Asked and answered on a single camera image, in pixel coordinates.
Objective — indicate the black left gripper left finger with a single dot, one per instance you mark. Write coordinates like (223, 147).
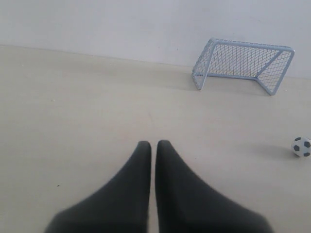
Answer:
(120, 206)

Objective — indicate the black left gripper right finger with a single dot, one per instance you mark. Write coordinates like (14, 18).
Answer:
(186, 204)

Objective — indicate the black and white soccer ball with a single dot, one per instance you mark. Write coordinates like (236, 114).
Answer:
(301, 146)

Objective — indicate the small white soccer goal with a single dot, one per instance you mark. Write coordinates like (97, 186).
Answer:
(263, 63)

